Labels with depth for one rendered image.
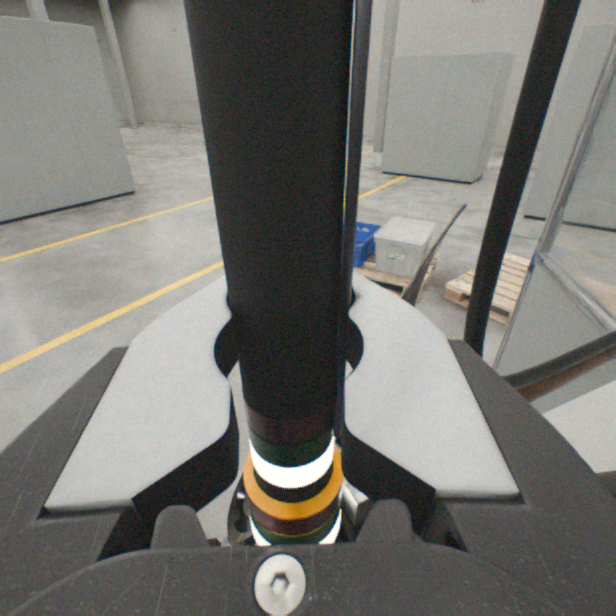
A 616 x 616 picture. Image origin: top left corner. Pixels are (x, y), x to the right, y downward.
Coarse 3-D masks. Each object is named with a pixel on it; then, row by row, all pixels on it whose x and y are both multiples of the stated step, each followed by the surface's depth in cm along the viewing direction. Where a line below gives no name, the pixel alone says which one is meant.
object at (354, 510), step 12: (348, 492) 17; (360, 492) 17; (348, 504) 17; (360, 504) 17; (372, 504) 17; (348, 516) 18; (360, 516) 17; (348, 528) 18; (360, 528) 18; (336, 540) 19; (348, 540) 17
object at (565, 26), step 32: (544, 0) 10; (576, 0) 10; (544, 32) 10; (544, 64) 10; (544, 96) 11; (512, 128) 12; (512, 160) 12; (512, 192) 12; (512, 224) 13; (480, 256) 14; (480, 288) 15; (480, 320) 16; (480, 352) 17; (576, 352) 24; (512, 384) 21
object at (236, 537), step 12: (240, 480) 37; (240, 492) 36; (240, 504) 35; (228, 516) 34; (240, 516) 34; (228, 528) 32; (240, 528) 32; (228, 540) 31; (240, 540) 29; (252, 540) 28
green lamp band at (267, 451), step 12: (252, 432) 12; (324, 432) 12; (252, 444) 13; (264, 444) 12; (276, 444) 12; (300, 444) 12; (312, 444) 12; (324, 444) 13; (264, 456) 12; (276, 456) 12; (288, 456) 12; (300, 456) 12; (312, 456) 12
